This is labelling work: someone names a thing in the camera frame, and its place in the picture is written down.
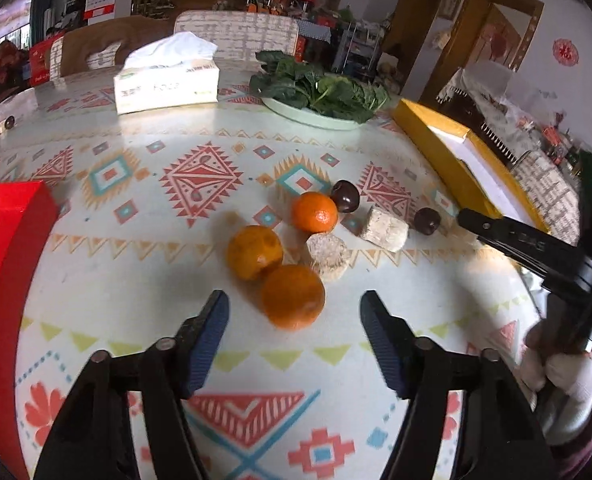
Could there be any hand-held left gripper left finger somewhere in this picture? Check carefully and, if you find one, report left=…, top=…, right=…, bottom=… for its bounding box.
left=33, top=289, right=231, bottom=480

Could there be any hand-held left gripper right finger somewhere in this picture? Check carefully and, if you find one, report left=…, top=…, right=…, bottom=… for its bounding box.
left=359, top=290, right=560, bottom=480

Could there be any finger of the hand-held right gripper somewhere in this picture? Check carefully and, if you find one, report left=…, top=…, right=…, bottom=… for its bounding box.
left=457, top=207, right=588, bottom=307

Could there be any dark brown round fruit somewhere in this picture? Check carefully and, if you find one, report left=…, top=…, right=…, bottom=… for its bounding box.
left=330, top=179, right=361, bottom=213
left=414, top=207, right=442, bottom=236

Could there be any large orange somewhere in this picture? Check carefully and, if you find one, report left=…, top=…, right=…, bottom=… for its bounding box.
left=261, top=264, right=326, bottom=331

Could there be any dull yellow-orange orange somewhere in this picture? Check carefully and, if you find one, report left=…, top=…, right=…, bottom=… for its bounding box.
left=226, top=225, right=284, bottom=281

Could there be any small bright orange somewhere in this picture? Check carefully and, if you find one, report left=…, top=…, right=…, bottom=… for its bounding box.
left=292, top=191, right=339, bottom=234

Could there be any person's right forearm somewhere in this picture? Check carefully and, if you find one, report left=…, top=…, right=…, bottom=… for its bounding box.
left=546, top=395, right=592, bottom=480

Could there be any person's right hand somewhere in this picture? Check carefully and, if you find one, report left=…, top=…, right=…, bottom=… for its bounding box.
left=520, top=321, right=592, bottom=447

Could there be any beige puffed rice cylinder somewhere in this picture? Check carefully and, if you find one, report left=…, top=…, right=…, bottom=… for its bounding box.
left=304, top=232, right=351, bottom=282
left=359, top=204, right=409, bottom=253

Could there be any yellow box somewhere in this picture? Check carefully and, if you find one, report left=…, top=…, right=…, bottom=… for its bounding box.
left=392, top=98, right=552, bottom=234

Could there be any cloth-covered sofa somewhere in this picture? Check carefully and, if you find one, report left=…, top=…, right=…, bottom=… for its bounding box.
left=436, top=67, right=583, bottom=247

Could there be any pale green plate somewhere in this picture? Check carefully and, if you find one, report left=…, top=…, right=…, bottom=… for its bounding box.
left=260, top=95, right=377, bottom=132

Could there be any metal storage rack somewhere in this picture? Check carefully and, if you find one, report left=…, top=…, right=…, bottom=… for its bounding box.
left=332, top=22, right=383, bottom=80

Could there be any plate of green vegetables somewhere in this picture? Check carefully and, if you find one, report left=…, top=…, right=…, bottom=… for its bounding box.
left=249, top=50, right=392, bottom=125

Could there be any white tissue box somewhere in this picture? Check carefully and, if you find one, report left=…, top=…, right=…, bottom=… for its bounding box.
left=113, top=31, right=221, bottom=115

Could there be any white patterned chair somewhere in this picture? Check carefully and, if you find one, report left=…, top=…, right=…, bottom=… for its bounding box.
left=174, top=10, right=301, bottom=59

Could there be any brown chair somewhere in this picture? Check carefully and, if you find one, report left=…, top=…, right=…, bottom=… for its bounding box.
left=50, top=15, right=177, bottom=82

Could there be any red gift box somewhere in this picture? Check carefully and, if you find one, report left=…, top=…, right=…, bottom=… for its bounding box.
left=28, top=35, right=66, bottom=86

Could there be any red paper-cut wall decoration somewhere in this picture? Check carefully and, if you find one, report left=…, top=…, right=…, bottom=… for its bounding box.
left=552, top=38, right=580, bottom=67

